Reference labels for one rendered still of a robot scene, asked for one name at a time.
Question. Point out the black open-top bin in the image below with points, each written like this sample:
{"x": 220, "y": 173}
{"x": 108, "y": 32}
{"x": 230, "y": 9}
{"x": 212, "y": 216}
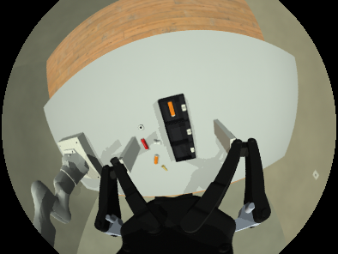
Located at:
{"x": 178, "y": 127}

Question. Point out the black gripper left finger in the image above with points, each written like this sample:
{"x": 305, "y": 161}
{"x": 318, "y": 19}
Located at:
{"x": 108, "y": 219}

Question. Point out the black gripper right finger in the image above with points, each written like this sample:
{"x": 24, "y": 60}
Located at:
{"x": 256, "y": 207}

